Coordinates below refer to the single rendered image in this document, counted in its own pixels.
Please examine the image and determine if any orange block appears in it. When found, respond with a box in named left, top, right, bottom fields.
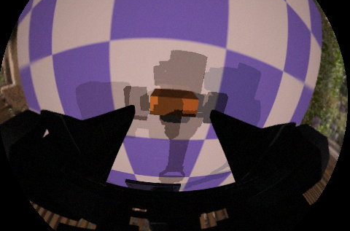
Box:
left=151, top=88, right=199, bottom=117

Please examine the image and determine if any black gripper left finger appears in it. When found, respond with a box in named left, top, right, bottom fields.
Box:
left=40, top=105, right=135, bottom=182

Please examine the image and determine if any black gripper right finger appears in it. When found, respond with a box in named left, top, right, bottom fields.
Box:
left=209, top=109, right=297, bottom=181

